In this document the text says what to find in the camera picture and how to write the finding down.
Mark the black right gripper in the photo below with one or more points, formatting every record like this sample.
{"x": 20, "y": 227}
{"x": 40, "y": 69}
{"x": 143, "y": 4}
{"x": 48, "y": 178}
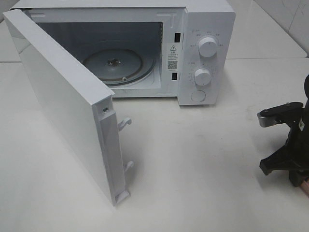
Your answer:
{"x": 297, "y": 153}

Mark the pink round plate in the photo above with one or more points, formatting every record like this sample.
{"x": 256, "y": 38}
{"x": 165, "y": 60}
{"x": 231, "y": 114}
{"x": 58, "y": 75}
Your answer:
{"x": 305, "y": 186}

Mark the round white door button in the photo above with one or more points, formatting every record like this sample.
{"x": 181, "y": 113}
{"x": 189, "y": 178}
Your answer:
{"x": 198, "y": 96}

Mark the white microwave door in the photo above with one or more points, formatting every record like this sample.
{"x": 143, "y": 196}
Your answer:
{"x": 76, "y": 101}

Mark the lower white microwave knob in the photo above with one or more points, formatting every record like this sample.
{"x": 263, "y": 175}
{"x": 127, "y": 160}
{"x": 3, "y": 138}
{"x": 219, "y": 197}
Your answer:
{"x": 202, "y": 77}

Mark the white microwave knob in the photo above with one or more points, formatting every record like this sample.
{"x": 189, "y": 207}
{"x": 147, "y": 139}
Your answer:
{"x": 207, "y": 46}
{"x": 202, "y": 77}

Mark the upper white microwave knob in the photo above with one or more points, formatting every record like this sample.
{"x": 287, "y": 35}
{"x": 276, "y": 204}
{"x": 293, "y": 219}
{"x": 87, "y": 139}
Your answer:
{"x": 207, "y": 46}

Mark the white microwave oven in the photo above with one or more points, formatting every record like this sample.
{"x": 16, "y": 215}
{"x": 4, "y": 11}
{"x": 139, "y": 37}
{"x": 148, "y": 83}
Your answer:
{"x": 167, "y": 30}

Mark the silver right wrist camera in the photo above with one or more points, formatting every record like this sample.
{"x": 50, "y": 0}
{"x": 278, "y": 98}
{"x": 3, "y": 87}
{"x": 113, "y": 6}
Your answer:
{"x": 288, "y": 113}

